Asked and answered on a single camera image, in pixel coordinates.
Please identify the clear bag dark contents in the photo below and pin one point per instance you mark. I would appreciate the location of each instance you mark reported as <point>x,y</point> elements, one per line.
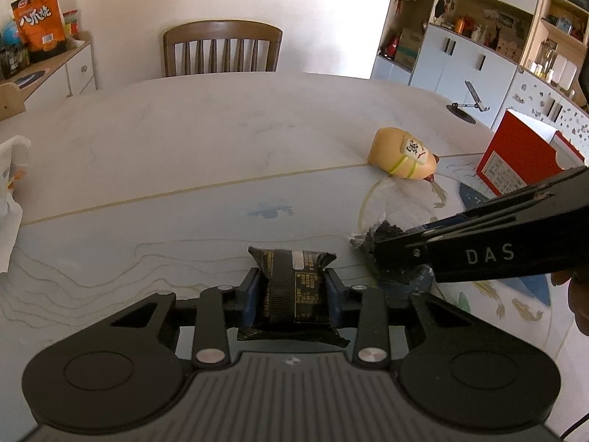
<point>383,250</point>

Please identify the white side cabinet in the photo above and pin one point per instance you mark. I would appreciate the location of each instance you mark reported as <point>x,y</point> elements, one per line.
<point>50,82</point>

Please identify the red cardboard box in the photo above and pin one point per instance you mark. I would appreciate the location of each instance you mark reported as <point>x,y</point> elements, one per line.
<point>523,152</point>

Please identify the crumpled white tissue pack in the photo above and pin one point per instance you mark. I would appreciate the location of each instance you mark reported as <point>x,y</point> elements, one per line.
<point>14,165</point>

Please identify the white wall cabinets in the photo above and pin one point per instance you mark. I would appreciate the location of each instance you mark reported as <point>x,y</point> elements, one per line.
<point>529,55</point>

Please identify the phone stand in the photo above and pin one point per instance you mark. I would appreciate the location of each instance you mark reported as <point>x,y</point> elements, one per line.
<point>459,109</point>

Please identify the yellow pig toy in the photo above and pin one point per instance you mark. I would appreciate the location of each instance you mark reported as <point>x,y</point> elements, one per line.
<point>401,155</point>

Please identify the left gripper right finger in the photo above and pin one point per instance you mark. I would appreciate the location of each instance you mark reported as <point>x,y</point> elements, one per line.
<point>364,309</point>

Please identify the far wooden chair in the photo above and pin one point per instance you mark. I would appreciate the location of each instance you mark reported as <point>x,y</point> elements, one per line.
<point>221,46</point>

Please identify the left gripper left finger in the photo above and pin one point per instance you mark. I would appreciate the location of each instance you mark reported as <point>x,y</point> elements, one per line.
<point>219,309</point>

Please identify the black snack packet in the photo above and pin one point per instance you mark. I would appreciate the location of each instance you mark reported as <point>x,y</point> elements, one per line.
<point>290,300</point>

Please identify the orange snack bag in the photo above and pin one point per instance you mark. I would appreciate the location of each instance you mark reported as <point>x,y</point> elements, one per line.
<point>40,28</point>

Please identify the person right hand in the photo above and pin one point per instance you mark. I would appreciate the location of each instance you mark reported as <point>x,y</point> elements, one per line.
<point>578,295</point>

